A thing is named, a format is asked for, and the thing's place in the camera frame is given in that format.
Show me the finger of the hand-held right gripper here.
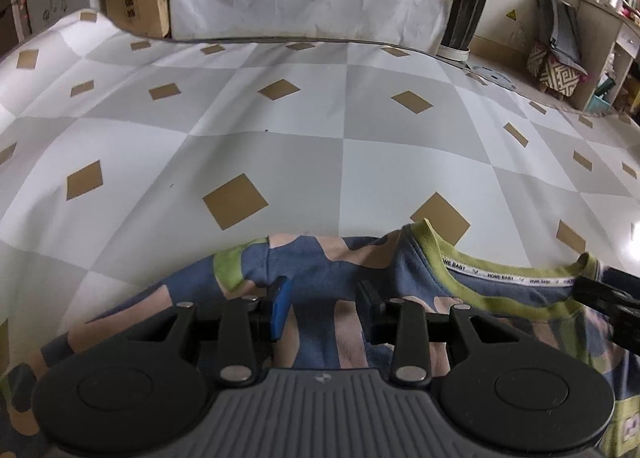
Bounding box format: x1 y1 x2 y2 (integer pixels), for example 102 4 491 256
572 265 640 355

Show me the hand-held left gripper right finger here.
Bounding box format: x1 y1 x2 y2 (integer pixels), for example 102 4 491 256
356 280 521 386

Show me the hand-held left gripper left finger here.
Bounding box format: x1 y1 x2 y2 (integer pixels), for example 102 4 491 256
125 275 292 386

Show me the blue lettered sweatshirt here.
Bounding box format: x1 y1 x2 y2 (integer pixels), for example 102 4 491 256
0 218 640 458

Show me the grey white checkered tablecloth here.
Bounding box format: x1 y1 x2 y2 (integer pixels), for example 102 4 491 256
0 8 640 389

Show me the round-dial floor scale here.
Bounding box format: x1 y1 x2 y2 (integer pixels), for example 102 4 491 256
465 63 519 94

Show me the wooden shelf unit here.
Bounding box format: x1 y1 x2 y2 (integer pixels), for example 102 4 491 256
570 0 640 120

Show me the cloth covered side table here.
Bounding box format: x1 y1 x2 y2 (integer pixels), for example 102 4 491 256
167 0 459 54

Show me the tall black planter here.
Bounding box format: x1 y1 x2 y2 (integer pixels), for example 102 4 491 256
439 0 494 62

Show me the cardboard box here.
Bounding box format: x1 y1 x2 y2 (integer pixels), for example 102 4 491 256
102 0 174 39

